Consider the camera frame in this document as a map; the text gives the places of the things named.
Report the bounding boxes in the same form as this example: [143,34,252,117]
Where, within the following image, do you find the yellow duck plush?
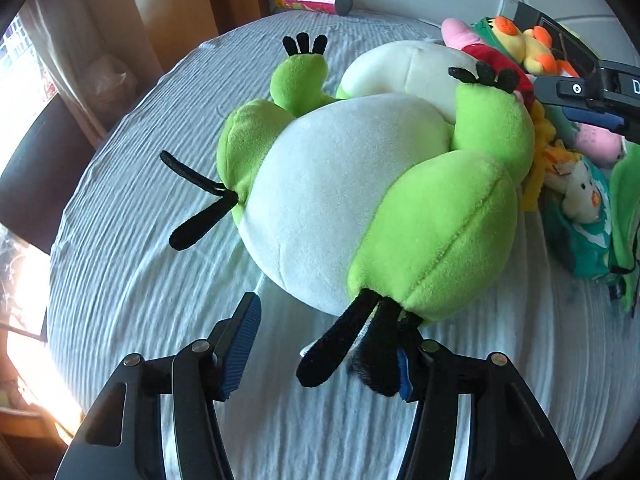
[488,16,559,76]

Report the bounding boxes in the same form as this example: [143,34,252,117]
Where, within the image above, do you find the red dress pig plush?
[440,18,535,110]

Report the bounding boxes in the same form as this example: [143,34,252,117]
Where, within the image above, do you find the pink cylindrical can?
[274,0,354,16]

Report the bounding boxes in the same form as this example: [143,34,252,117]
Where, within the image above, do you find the white teddy bear plush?
[544,159,602,224]

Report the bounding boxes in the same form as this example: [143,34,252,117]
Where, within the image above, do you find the green plush backpack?
[608,143,640,315]

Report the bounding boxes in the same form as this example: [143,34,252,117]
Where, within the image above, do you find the teal shirt pig plush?
[574,124,626,169]

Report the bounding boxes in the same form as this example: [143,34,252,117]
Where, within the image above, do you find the green wet wipes pack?
[541,157,612,281]

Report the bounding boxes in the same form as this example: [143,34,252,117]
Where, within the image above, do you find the orange plush toy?
[555,60,580,78]

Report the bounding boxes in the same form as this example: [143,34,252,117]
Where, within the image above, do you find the large green frog plush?
[162,34,535,396]

